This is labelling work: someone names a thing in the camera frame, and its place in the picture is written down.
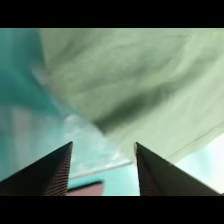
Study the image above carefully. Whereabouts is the pale green garment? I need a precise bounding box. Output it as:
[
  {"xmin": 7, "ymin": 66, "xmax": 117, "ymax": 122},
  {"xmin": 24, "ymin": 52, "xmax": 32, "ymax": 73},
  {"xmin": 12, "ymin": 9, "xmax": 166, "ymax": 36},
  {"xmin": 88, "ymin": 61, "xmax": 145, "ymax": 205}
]
[{"xmin": 39, "ymin": 27, "xmax": 224, "ymax": 165}]

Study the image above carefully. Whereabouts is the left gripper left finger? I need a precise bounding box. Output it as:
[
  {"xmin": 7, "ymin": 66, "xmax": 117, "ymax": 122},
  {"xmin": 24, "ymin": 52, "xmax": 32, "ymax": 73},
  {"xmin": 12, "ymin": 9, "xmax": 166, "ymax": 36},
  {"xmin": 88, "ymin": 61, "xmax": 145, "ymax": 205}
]
[{"xmin": 0, "ymin": 141, "xmax": 74, "ymax": 197}]

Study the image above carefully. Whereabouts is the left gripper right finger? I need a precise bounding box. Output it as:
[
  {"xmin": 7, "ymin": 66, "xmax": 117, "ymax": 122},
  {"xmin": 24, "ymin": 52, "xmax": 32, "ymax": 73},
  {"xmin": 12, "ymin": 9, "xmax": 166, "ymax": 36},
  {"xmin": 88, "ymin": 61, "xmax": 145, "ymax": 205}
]
[{"xmin": 133, "ymin": 141, "xmax": 221, "ymax": 197}]

